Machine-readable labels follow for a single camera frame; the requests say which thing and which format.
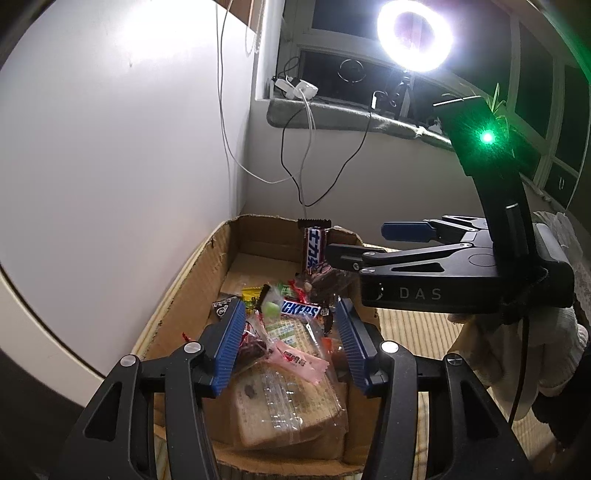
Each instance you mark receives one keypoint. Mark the dark green candy packet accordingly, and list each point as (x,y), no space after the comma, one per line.
(286,290)

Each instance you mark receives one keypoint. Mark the potted plant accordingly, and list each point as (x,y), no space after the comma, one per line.
(497,99)

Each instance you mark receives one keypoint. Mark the cardboard box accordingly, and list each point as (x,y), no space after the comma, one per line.
(194,286)

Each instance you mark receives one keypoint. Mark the grey windowsill cover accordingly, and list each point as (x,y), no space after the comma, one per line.
(323,115)

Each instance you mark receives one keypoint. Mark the window frame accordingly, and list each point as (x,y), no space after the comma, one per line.
(508,60)

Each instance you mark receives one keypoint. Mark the yellow snack packet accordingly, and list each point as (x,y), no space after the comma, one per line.
(251,294)

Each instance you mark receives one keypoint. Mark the person's right hand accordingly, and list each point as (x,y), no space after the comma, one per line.
(503,364)

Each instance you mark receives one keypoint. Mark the striped bed sheet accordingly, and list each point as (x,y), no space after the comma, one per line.
(415,332)

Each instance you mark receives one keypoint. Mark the brown chocolate bar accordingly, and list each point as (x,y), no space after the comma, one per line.
(314,244)
(300,309)

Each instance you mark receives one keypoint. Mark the clear packet of bread slices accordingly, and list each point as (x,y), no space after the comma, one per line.
(277,406)

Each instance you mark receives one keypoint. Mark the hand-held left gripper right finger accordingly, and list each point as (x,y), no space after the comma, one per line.
(353,346)

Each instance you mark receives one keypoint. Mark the pink candy packet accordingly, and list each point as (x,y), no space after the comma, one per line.
(295,360)

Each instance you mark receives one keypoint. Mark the red-ended clear snack packet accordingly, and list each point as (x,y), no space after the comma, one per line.
(323,286)
(251,344)

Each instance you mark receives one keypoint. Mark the round brown packaged snack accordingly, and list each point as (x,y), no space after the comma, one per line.
(330,348)

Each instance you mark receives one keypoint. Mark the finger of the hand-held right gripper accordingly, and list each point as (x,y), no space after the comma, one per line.
(406,230)
(351,256)

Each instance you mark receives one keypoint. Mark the person's right forearm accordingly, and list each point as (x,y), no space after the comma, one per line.
(568,392)

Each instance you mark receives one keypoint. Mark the light green snack packet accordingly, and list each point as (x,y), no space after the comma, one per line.
(271,308)

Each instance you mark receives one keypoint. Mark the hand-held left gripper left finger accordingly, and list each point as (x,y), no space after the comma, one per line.
(228,346)

